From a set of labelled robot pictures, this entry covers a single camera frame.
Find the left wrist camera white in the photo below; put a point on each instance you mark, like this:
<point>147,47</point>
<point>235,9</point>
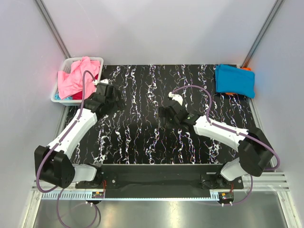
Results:
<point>104,81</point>

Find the aluminium frame rail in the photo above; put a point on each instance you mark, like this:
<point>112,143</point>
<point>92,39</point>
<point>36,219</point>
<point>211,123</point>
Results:
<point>199,191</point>

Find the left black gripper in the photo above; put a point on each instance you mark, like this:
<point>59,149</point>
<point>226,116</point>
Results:
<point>118,105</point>

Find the red t-shirt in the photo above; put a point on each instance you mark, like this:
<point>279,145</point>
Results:
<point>84,87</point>

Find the left aluminium corner post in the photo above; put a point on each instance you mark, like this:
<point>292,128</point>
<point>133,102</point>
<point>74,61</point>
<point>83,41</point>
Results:
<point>52,27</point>

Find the black marble pattern mat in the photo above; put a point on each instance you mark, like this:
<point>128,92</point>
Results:
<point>132,136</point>

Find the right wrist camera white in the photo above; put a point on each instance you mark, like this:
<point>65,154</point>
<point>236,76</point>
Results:
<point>175,97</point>

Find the pink t-shirt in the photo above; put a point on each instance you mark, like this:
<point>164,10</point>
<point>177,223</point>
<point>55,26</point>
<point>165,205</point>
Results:
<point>66,80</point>

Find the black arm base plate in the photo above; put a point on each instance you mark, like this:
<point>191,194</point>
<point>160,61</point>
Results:
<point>153,174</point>

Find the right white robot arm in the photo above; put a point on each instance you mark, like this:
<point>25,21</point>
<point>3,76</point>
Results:
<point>254,150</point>

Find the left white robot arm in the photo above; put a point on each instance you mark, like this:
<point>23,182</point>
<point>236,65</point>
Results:
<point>52,162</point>

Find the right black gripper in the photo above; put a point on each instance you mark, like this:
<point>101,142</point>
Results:
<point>163,113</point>

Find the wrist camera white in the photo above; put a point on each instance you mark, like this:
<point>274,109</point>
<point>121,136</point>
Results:
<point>175,97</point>
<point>104,81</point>

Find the white plastic laundry basket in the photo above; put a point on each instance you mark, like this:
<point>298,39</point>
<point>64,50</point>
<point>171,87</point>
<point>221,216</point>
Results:
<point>66,67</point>

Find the folded orange t-shirt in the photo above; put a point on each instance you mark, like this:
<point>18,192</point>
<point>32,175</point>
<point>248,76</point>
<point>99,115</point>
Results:
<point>243,68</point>

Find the folded blue t-shirt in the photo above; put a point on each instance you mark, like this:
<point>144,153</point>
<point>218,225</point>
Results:
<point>235,80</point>

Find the aluminium corner post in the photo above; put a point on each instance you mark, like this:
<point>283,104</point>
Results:
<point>266,25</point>
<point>52,27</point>

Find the right aluminium corner post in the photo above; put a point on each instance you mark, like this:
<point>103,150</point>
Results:
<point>266,25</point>

